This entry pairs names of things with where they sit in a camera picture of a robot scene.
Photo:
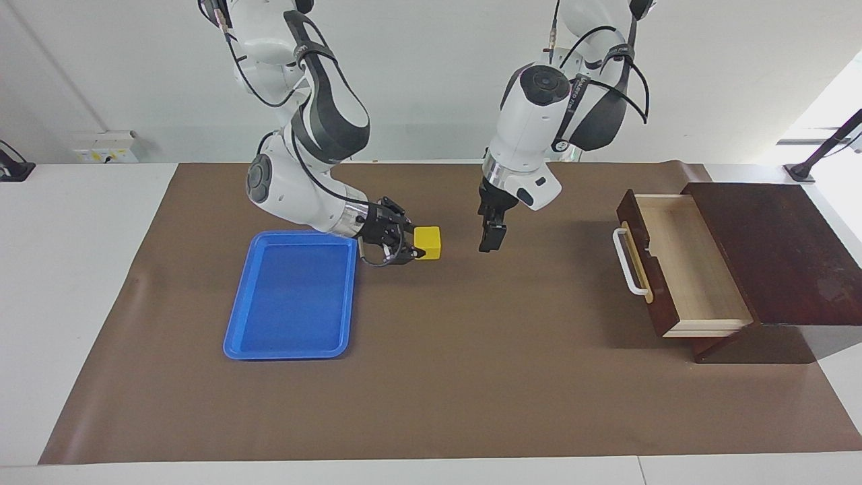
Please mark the black camera stand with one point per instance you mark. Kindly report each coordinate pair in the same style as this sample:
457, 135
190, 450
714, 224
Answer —
801, 172

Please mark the white wall power outlet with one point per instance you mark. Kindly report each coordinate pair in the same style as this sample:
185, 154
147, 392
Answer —
101, 145

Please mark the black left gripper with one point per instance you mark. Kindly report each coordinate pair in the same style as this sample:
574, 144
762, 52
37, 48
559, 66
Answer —
495, 202

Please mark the yellow cube block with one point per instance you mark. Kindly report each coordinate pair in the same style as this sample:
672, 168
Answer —
428, 242

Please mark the dark wooden cabinet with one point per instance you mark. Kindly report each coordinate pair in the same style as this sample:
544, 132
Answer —
774, 256

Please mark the brown paper table mat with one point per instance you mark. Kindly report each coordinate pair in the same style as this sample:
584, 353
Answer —
471, 370

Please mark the blue plastic tray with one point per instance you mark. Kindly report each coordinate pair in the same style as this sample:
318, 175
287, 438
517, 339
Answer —
289, 296

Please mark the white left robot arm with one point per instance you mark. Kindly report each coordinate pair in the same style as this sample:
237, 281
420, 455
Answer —
532, 128

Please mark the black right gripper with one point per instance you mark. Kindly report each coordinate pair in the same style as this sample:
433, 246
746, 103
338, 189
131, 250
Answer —
380, 225

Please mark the wooden drawer dark front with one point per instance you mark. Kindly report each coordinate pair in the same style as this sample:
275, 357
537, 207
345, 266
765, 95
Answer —
693, 269

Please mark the black table clamp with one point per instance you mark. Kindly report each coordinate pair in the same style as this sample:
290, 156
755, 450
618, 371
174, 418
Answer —
17, 172

